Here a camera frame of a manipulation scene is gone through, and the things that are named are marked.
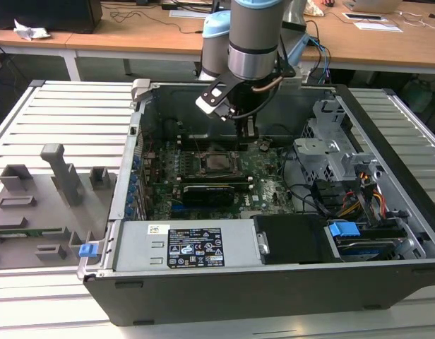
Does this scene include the yellow red power wire bundle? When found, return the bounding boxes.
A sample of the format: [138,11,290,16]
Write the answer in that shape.
[339,169,390,218]

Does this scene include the white paper sheet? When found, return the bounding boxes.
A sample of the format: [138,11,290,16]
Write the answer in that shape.
[354,20,404,33]
[169,9,208,19]

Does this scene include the metal socket cover frame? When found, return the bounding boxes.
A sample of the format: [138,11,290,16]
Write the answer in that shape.
[202,152,244,174]

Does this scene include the grey power supply unit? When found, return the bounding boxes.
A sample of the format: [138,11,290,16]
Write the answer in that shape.
[113,220,271,273]

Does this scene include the patterned fabric pouch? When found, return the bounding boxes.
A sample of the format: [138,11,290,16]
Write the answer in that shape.
[304,0,326,18]

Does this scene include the black plastic shroud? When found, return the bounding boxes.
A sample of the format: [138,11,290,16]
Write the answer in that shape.
[253,213,333,266]

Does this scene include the hard disk in blue carrier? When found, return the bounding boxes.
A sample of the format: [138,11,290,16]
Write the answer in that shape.
[325,219,416,264]

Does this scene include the pale green container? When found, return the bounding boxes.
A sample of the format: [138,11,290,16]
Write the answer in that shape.
[403,78,434,114]

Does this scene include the crumpled white paper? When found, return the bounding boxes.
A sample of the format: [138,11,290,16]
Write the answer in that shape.
[13,18,52,41]

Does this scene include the grey plastic case handle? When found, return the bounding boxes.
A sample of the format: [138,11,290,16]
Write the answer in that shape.
[131,78,154,107]

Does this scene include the grey plastic parts rack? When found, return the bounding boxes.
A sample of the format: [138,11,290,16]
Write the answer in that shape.
[0,143,119,270]

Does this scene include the black computer tower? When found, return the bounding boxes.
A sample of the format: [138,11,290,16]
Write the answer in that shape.
[0,0,104,35]

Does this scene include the white framed tablet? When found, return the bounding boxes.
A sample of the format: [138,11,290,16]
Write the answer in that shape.
[342,12,384,22]

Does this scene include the green RAM stick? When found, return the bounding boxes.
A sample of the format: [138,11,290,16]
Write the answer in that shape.
[0,228,65,237]

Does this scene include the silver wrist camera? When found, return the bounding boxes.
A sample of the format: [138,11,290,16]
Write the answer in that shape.
[195,72,239,123]

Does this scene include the silver topped CPU chip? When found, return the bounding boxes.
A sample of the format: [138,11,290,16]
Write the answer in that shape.
[207,155,232,171]

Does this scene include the silver laptop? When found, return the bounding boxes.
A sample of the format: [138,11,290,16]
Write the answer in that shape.
[342,0,405,15]

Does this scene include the CPU socket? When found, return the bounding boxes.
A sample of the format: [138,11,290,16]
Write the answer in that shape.
[197,150,245,177]

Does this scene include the black Quadro graphics card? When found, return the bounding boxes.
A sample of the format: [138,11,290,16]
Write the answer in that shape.
[181,182,237,208]

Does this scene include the green Dell motherboard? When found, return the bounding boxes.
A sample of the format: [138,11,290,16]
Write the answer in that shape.
[142,138,298,222]

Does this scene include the blue plastic latch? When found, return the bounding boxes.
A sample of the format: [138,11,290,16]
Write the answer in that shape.
[78,243,99,259]

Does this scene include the black and grey PC case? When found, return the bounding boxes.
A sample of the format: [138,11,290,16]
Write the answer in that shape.
[82,78,435,328]

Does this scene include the metal drive cage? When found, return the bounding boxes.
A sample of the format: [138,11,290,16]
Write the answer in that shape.
[293,98,386,184]

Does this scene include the wooden desk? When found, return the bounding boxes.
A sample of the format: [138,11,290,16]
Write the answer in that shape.
[0,0,236,84]
[282,6,435,77]

